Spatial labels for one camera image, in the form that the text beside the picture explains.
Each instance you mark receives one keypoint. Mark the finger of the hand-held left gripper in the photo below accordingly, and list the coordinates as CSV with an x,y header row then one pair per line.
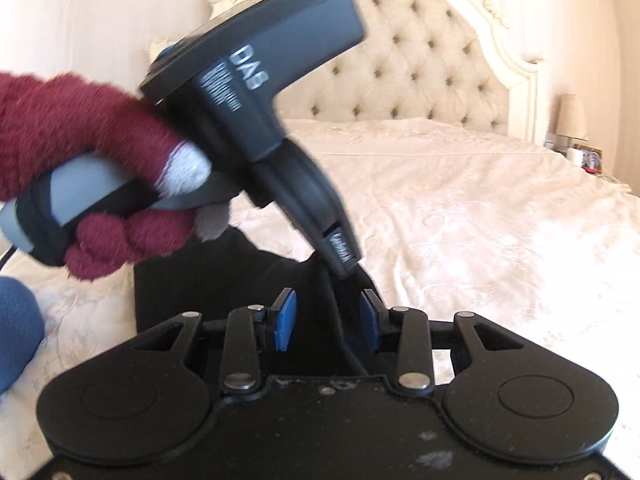
x,y
342,252

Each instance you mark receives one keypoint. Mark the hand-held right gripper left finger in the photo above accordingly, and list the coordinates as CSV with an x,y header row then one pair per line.
x,y
284,321

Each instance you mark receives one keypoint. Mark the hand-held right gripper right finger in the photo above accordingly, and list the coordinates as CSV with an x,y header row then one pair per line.
x,y
369,322

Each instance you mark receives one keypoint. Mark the black pants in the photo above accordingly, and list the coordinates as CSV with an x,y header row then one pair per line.
x,y
200,285

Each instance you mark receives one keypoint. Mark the person's left hand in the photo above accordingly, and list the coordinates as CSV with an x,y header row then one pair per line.
x,y
75,125

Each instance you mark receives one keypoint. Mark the white embroidered bedspread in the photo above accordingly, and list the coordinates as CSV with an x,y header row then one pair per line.
x,y
475,210

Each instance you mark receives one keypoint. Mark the cream tufted headboard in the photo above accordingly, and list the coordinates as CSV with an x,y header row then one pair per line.
x,y
425,60

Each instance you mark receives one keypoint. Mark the beige table lamp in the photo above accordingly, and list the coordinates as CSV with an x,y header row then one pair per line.
x,y
571,115

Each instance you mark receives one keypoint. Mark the person's blue clothing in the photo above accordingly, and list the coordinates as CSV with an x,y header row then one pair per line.
x,y
17,335

